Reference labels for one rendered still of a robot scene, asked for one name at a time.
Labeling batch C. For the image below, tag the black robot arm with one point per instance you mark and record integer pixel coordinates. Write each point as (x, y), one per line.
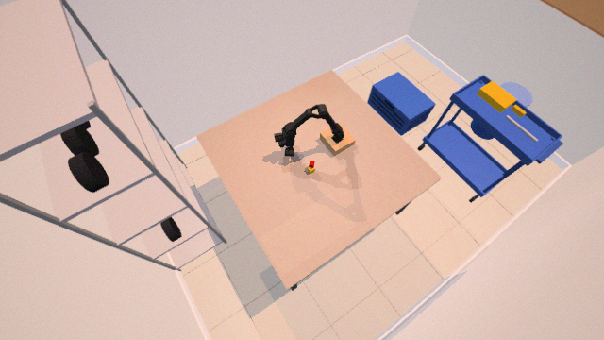
(289, 130)

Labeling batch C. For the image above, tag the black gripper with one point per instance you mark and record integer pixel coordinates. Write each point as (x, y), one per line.
(289, 151)

